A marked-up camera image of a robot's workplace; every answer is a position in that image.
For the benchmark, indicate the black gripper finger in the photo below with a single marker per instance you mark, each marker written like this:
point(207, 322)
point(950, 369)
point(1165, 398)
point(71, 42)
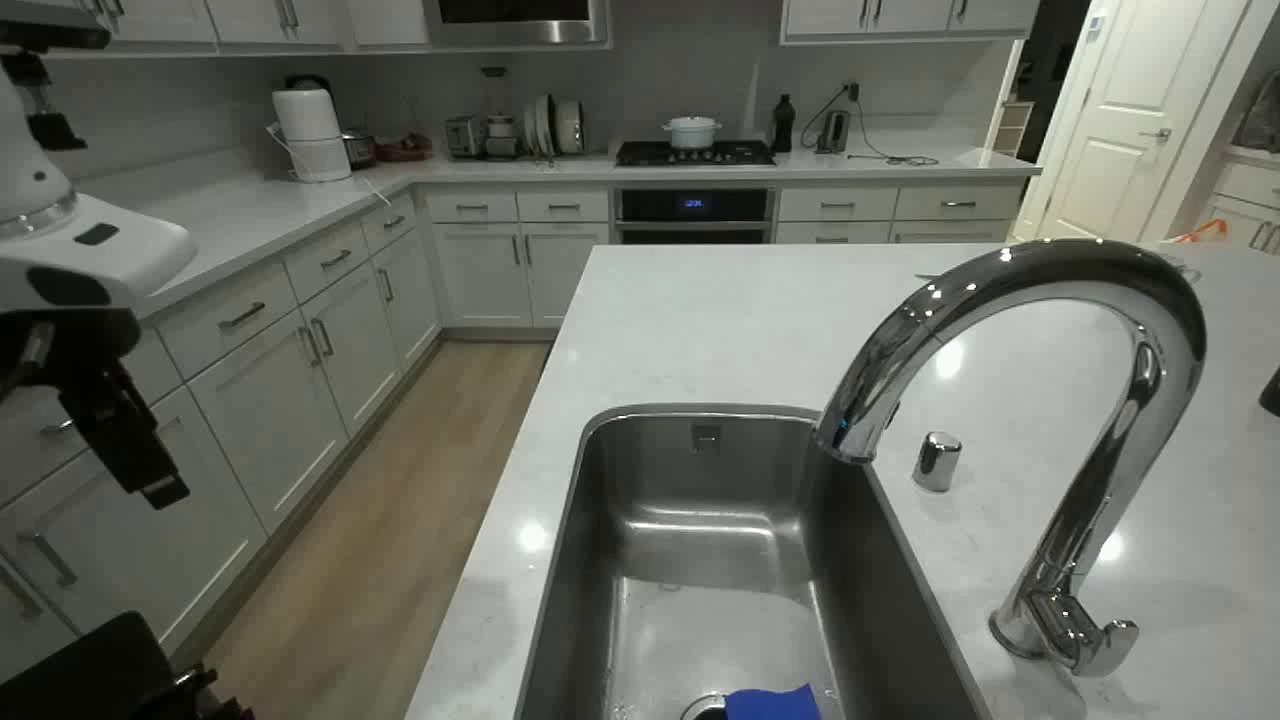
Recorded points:
point(127, 433)

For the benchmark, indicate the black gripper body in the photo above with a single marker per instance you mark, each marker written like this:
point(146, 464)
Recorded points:
point(54, 343)

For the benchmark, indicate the chrome tap nozzle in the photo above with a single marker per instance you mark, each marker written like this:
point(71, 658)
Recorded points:
point(875, 367)

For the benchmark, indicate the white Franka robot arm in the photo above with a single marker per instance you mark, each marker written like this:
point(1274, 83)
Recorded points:
point(82, 246)

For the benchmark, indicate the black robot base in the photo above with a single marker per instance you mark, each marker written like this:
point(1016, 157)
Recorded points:
point(93, 674)

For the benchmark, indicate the long white drawer cabinet run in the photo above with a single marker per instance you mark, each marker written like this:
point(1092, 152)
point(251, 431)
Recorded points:
point(295, 373)

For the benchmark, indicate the white paper towel roll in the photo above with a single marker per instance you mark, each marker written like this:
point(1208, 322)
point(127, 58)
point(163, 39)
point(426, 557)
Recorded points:
point(313, 135)

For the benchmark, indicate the small dark bowl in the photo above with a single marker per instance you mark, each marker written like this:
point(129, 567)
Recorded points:
point(361, 145)

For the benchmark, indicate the reddish fruit tray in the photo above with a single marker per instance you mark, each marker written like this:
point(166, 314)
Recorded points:
point(402, 145)

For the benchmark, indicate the metal canister jar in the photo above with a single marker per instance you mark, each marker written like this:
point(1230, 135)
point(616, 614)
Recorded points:
point(503, 136)
point(467, 136)

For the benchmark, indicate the white plate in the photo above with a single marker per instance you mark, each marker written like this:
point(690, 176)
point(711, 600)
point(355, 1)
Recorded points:
point(536, 124)
point(571, 124)

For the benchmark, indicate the stainless microwave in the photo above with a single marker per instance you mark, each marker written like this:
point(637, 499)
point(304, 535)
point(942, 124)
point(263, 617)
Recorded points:
point(518, 20)

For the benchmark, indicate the stainless steel sink basin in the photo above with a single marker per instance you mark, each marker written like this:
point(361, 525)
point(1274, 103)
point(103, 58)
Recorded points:
point(705, 546)

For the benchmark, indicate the built-in black oven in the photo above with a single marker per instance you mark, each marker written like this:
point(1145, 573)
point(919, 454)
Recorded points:
point(695, 210)

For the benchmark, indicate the black gas cooktop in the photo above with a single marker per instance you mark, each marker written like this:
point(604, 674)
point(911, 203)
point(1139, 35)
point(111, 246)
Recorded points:
point(695, 152)

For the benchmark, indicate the sink drain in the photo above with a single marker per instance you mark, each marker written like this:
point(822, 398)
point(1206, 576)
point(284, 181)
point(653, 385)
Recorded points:
point(700, 709)

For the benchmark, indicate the white cooking pot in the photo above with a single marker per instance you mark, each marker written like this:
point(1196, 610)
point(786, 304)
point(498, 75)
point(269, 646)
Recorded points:
point(690, 135)

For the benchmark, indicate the blue sponge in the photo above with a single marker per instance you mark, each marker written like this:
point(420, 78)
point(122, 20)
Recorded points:
point(775, 700)

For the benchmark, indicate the dark bottle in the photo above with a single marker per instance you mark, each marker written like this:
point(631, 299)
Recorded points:
point(781, 124)

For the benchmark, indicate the white low drawer cabinet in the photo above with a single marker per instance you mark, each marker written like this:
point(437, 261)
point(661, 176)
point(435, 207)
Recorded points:
point(896, 210)

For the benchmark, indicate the small chrome countertop cap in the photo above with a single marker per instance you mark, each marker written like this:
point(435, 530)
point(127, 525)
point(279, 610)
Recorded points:
point(938, 462)

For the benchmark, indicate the chrome gooseneck faucet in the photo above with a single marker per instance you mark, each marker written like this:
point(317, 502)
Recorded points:
point(1123, 401)

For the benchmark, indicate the white panel door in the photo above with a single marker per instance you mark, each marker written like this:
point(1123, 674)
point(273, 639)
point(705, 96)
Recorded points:
point(1135, 121)

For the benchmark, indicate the orange item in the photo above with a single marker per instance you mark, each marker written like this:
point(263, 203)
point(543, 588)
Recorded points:
point(1202, 233)

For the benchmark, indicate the black object at edge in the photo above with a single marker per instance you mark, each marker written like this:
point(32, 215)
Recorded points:
point(1268, 395)

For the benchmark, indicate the white wall cabinet row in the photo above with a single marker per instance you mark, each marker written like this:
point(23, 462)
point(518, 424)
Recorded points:
point(265, 20)

